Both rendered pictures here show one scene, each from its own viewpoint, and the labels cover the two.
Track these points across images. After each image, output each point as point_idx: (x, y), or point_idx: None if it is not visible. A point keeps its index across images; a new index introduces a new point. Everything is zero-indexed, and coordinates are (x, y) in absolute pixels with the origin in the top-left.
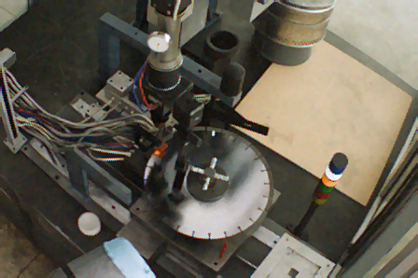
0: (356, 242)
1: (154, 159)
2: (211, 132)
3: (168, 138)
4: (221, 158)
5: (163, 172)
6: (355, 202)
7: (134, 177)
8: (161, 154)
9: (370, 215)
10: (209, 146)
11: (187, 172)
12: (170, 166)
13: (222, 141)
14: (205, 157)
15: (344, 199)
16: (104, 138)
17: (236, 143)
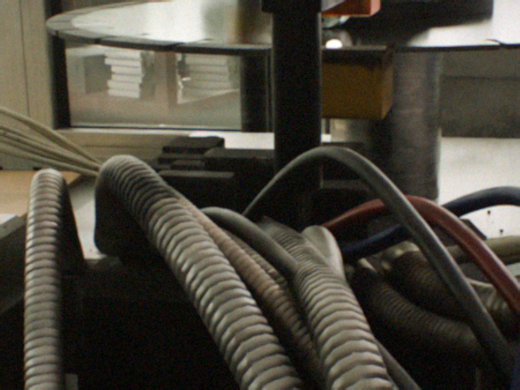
0: (271, 84)
1: (430, 41)
2: (90, 26)
3: (229, 45)
4: (223, 13)
5: (469, 31)
6: (78, 187)
7: (479, 373)
8: (363, 41)
9: (133, 130)
10: (184, 21)
11: (389, 20)
12: (412, 30)
13: (123, 18)
14: (254, 19)
15: (72, 197)
16: (449, 279)
17: (110, 13)
